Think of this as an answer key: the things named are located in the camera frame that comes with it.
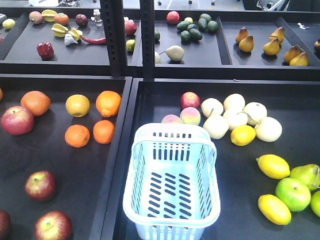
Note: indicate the light blue plastic basket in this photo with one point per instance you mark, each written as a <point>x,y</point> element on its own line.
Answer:
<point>171,190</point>

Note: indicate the pink peach left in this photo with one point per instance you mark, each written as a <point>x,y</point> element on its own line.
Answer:
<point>172,119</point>

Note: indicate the pink peach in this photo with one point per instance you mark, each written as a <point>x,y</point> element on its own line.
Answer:
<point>172,119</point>
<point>190,115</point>

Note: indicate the pink peach right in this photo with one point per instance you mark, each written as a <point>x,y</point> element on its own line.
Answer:
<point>190,115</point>

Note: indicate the red apple right tray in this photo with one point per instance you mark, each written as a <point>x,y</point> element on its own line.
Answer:
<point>189,99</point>

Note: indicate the red apple tray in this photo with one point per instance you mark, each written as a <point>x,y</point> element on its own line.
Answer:
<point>17,120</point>
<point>189,99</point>

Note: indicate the large orange with nub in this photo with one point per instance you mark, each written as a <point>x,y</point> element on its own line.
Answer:
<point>108,103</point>

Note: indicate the small orange front right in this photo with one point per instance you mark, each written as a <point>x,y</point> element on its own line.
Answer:
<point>103,132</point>

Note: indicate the small orange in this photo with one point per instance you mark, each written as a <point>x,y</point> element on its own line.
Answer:
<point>77,136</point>
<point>103,132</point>

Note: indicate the white pear front left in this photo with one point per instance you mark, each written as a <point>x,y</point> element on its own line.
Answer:
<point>216,126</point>

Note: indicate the yellow lemon by pears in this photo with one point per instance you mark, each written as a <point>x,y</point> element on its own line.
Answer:
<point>242,135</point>

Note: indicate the yellow round pear right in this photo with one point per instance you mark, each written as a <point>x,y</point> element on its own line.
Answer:
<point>77,105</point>

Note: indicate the small orange front left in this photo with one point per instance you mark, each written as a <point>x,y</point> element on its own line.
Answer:
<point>77,136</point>

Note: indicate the red chili pepper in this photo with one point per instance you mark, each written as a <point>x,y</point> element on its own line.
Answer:
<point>98,41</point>

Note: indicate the yellow lemon upper right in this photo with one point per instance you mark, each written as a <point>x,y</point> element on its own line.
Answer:
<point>273,166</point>

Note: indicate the orange behind red apple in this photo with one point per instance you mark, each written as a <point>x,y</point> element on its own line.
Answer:
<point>37,102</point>

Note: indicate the white garlic bulb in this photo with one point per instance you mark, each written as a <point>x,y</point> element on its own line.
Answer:
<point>69,39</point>

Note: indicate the red bell pepper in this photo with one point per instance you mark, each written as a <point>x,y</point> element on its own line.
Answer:
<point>45,50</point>

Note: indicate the red apple front upper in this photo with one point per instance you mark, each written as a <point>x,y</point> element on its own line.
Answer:
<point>41,186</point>

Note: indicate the red apple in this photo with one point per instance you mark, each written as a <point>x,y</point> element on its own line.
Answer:
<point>41,186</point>
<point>54,225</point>

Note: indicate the red apple middle tray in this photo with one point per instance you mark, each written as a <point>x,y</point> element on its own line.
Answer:
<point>17,120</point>

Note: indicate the yellow lemon lower right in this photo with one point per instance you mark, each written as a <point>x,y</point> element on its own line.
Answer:
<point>274,209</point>

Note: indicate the red apple front lower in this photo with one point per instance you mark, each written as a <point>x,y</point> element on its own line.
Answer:
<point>54,225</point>

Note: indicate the green apple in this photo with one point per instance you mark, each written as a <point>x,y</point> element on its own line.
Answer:
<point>294,193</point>

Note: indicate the green pear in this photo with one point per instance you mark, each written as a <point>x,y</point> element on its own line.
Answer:
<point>308,174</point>

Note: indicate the red apple front corner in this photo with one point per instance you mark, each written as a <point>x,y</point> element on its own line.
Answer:
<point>5,224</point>

